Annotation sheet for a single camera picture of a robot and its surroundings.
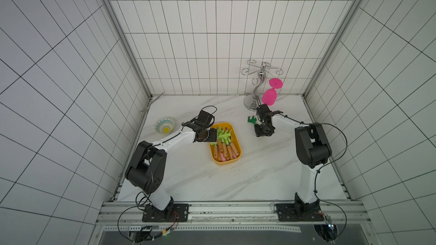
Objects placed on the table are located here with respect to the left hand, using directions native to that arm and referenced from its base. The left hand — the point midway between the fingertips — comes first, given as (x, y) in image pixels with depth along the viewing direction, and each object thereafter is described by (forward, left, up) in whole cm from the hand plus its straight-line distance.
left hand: (210, 139), depth 90 cm
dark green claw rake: (+16, -27, -4) cm, 31 cm away
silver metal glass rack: (+32, -27, -4) cm, 42 cm away
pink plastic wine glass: (+23, -34, +10) cm, 42 cm away
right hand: (+9, -27, -6) cm, 29 cm away
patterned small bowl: (+12, +29, -6) cm, 32 cm away
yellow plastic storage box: (+2, -14, -4) cm, 15 cm away
